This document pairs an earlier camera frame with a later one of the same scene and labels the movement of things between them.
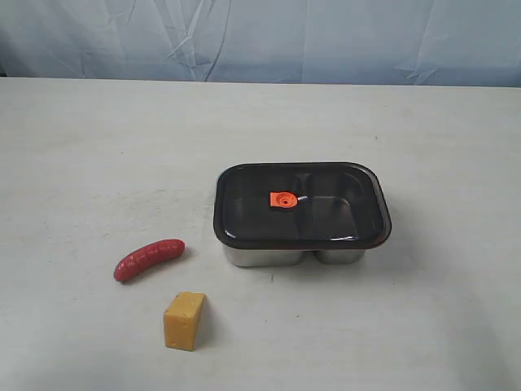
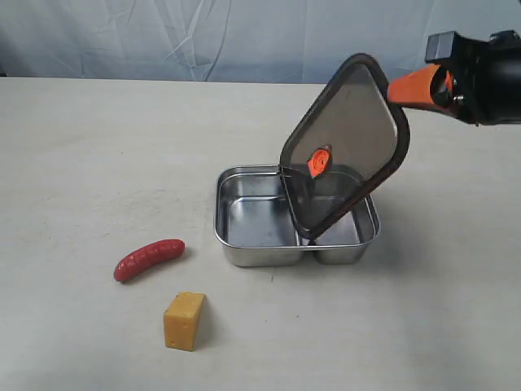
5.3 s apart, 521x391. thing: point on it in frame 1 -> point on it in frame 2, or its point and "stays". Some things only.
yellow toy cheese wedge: x=181 y=320 stays
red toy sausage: x=138 y=260 stays
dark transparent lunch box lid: x=300 y=205 -> x=346 y=140
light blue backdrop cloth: x=400 y=42 stays
